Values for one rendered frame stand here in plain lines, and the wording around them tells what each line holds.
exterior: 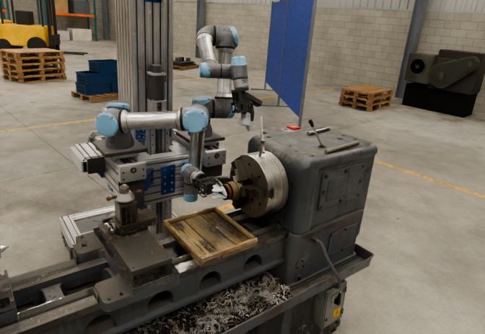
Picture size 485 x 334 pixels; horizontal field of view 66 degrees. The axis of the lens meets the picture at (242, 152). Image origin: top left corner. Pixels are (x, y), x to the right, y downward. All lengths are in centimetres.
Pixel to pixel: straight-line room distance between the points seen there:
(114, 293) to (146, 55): 129
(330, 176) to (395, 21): 1060
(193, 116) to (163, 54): 59
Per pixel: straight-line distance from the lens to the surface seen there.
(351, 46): 1293
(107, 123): 187
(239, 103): 180
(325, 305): 234
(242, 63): 184
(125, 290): 149
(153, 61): 224
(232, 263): 178
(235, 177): 179
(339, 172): 196
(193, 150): 199
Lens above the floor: 185
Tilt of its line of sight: 20 degrees down
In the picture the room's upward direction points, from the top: 4 degrees clockwise
